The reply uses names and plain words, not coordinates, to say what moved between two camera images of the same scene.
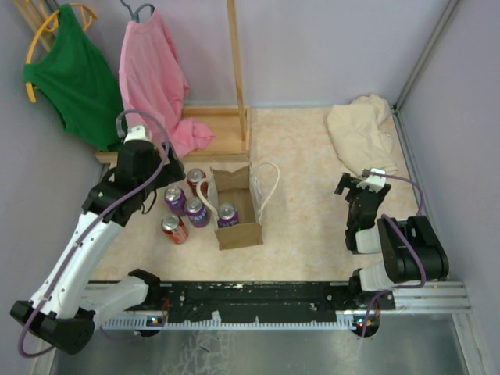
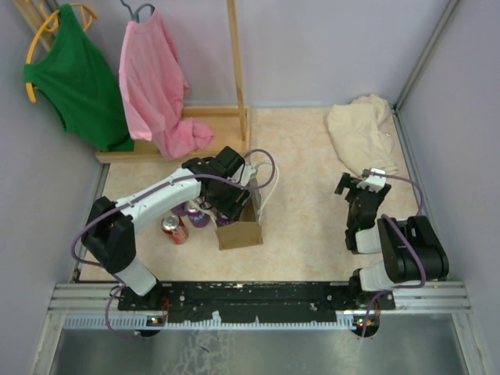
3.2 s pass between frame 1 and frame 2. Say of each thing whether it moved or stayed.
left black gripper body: moved
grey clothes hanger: stayed
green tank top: stayed
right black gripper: stayed
